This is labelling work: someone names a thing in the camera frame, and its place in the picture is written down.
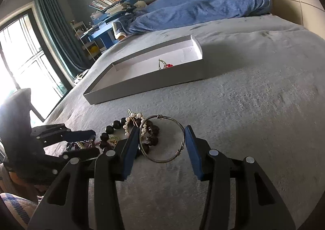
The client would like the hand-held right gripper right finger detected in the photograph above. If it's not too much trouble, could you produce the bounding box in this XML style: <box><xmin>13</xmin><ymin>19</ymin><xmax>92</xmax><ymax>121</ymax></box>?
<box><xmin>185</xmin><ymin>125</ymin><xmax>296</xmax><ymax>230</ymax></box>

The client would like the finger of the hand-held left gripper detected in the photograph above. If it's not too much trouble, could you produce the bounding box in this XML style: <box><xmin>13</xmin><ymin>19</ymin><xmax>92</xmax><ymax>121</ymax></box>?
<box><xmin>45</xmin><ymin>147</ymin><xmax>101</xmax><ymax>170</ymax></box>
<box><xmin>30</xmin><ymin>123</ymin><xmax>96</xmax><ymax>147</ymax></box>

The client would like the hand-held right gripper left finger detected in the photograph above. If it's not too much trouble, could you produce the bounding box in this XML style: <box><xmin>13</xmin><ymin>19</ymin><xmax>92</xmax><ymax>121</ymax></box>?
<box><xmin>27</xmin><ymin>126</ymin><xmax>141</xmax><ymax>230</ymax></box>

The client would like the silver wire bangle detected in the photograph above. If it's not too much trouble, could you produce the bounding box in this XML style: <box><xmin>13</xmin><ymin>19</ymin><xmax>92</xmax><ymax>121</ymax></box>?
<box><xmin>140</xmin><ymin>114</ymin><xmax>188</xmax><ymax>164</ymax></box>

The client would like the black bead bracelet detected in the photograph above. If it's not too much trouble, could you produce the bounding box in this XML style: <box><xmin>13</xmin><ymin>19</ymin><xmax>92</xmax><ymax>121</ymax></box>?
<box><xmin>100</xmin><ymin>117</ymin><xmax>160</xmax><ymax>159</ymax></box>

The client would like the pearl hair clip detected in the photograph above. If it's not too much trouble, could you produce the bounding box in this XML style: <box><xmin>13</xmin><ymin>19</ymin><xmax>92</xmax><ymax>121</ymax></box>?
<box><xmin>123</xmin><ymin>109</ymin><xmax>148</xmax><ymax>137</ymax></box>

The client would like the grey shallow cardboard box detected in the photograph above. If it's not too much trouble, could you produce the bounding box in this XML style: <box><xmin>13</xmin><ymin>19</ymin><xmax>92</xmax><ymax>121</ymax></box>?
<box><xmin>83</xmin><ymin>35</ymin><xmax>204</xmax><ymax>105</ymax></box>

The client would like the person's left forearm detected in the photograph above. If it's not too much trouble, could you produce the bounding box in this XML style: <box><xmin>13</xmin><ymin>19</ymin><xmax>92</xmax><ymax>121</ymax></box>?
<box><xmin>0</xmin><ymin>162</ymin><xmax>38</xmax><ymax>202</ymax></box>

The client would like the blue striped cloth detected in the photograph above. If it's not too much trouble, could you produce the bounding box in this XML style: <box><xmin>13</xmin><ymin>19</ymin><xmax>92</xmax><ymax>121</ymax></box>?
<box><xmin>0</xmin><ymin>192</ymin><xmax>39</xmax><ymax>229</ymax></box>

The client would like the black framed window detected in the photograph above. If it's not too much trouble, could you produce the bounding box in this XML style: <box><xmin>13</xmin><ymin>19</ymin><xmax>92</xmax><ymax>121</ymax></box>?
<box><xmin>0</xmin><ymin>8</ymin><xmax>75</xmax><ymax>122</ymax></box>

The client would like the white metal rack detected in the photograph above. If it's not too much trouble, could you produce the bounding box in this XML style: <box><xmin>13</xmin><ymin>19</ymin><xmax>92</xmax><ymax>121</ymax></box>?
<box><xmin>70</xmin><ymin>20</ymin><xmax>102</xmax><ymax>62</ymax></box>

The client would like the blue desk with shelf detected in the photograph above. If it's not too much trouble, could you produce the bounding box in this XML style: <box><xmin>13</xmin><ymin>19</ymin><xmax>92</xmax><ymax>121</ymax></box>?
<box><xmin>81</xmin><ymin>0</ymin><xmax>135</xmax><ymax>53</ymax></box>

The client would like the teal curtain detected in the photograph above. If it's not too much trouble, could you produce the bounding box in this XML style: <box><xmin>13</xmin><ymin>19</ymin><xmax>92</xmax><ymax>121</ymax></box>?
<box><xmin>32</xmin><ymin>0</ymin><xmax>88</xmax><ymax>78</ymax></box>

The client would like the stack of papers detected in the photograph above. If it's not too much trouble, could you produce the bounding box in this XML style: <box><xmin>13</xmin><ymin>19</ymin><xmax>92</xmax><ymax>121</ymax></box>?
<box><xmin>104</xmin><ymin>2</ymin><xmax>133</xmax><ymax>15</ymax></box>

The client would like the white plush toy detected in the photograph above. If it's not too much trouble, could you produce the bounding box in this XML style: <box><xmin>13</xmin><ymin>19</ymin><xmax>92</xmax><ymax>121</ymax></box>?
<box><xmin>133</xmin><ymin>0</ymin><xmax>148</xmax><ymax>12</ymax></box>

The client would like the blue fleece blanket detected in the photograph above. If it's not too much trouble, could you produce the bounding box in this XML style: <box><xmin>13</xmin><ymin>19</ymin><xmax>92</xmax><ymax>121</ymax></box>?
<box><xmin>118</xmin><ymin>0</ymin><xmax>274</xmax><ymax>36</ymax></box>

